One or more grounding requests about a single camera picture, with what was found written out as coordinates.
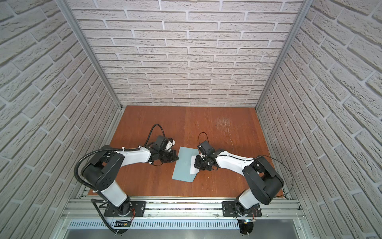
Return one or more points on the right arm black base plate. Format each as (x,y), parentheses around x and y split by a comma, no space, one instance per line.
(228,209)

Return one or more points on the aluminium corner post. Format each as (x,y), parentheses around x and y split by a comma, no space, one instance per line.
(285,48)
(87,48)

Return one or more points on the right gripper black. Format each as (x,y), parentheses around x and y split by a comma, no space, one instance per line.
(197,164)

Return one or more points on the left aluminium corner post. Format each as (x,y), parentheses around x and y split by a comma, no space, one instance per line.
(87,48)

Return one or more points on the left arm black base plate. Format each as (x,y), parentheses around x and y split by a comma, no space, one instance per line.
(138,208)

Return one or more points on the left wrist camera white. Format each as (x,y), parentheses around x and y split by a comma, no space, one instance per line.
(169,145)

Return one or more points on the pink white letter card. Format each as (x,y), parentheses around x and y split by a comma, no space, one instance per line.
(193,169)

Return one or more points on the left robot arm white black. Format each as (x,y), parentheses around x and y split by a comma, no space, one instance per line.
(101,171)

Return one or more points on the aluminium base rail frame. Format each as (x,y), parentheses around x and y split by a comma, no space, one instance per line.
(282,218)

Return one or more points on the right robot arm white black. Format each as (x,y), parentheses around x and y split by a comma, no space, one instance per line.
(263,180)

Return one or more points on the right aluminium corner post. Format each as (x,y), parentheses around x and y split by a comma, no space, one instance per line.
(285,48)

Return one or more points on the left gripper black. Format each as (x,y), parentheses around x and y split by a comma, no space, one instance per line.
(175,157)

